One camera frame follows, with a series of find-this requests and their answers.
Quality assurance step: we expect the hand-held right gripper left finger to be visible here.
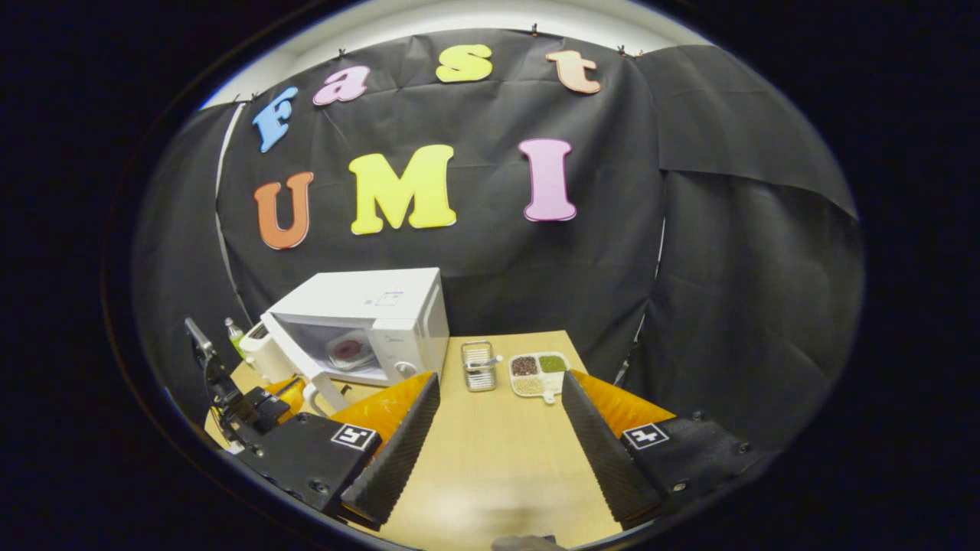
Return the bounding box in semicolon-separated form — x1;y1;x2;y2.
237;372;443;530

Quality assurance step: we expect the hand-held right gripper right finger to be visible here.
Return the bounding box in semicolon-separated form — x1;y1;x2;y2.
561;370;774;530

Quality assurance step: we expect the white plate with pink food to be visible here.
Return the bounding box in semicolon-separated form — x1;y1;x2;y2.
325;337;377;373

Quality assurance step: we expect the white microwave oven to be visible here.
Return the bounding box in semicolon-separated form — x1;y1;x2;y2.
260;266;451;412

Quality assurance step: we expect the white toaster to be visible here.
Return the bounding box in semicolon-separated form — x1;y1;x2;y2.
239;321;296;383

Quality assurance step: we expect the divided white snack tray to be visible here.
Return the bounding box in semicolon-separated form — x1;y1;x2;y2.
508;351;571;404

